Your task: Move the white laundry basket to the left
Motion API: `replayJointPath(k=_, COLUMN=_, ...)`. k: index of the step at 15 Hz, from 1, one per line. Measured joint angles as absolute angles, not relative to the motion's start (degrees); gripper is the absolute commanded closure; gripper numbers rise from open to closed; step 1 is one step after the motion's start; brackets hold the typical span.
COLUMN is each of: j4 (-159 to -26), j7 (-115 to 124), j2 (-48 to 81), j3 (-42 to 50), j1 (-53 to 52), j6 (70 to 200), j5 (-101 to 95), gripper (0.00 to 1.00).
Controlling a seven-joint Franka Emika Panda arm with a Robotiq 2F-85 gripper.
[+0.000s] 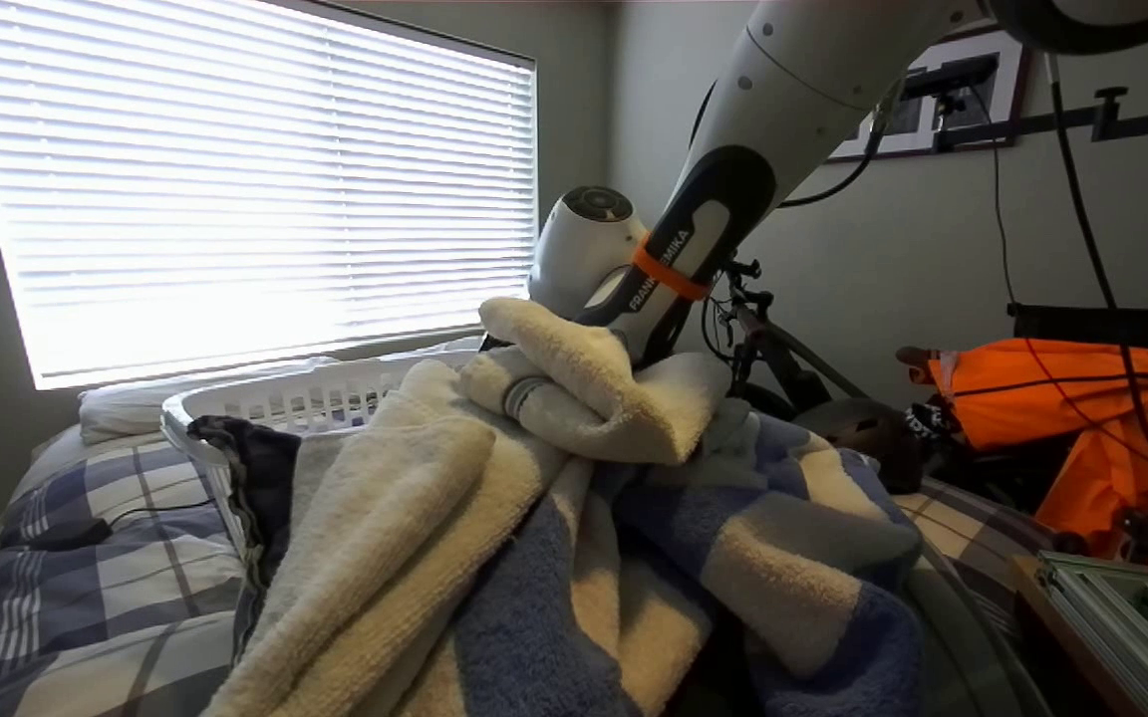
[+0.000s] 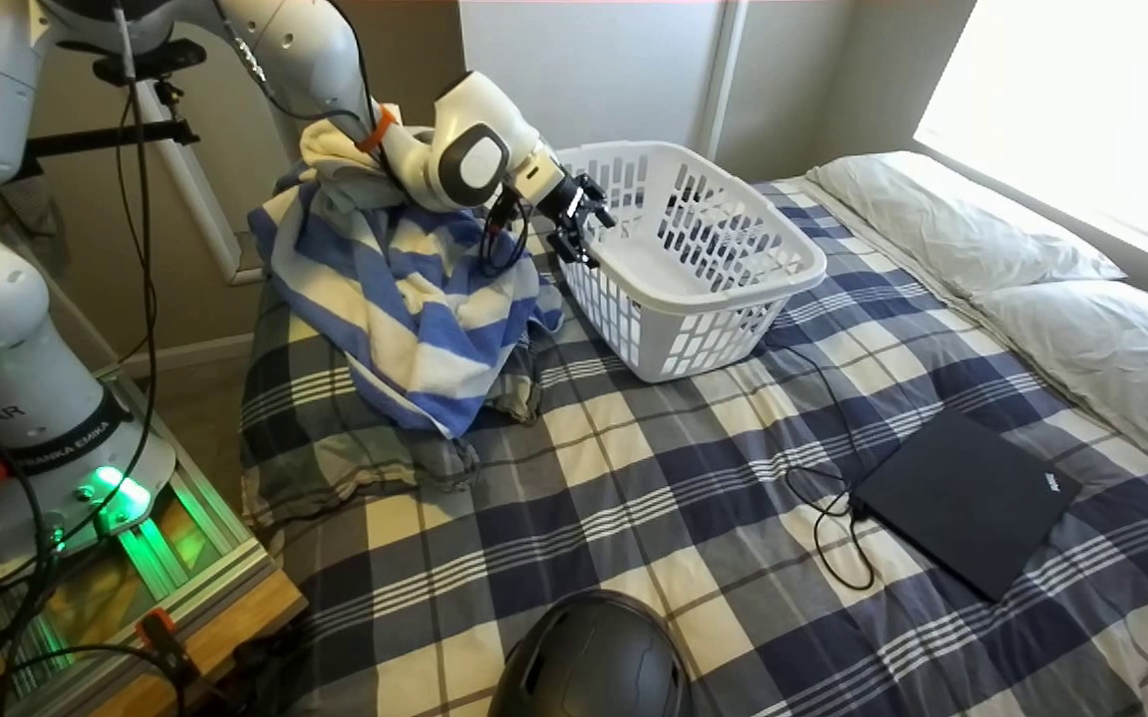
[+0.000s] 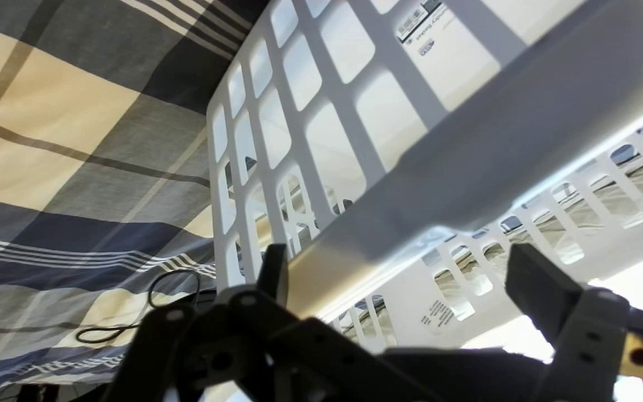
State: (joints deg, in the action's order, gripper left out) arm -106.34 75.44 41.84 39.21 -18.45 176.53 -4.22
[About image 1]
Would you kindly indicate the white window blinds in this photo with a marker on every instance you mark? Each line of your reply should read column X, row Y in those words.
column 197, row 183

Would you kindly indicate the blue cream striped towel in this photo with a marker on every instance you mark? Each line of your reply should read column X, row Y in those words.
column 553, row 531

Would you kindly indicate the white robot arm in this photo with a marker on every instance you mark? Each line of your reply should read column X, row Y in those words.
column 799, row 82

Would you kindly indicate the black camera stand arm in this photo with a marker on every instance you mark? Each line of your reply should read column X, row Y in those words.
column 1101, row 119

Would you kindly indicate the upper white pillow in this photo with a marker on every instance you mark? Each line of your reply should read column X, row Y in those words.
column 122, row 410

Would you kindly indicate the white plastic laundry basket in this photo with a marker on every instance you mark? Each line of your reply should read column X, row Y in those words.
column 329, row 394

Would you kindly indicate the black bicycle helmet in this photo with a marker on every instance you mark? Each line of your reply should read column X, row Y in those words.
column 875, row 433

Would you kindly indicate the black garment under towel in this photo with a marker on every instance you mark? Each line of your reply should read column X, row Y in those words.
column 248, row 471

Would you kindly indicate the blue plaid bed cover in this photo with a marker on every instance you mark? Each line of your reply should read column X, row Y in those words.
column 119, row 588

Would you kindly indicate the orange bag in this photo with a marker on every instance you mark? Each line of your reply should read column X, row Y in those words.
column 1019, row 393

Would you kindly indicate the framed wall picture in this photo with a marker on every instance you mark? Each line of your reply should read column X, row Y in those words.
column 963, row 82

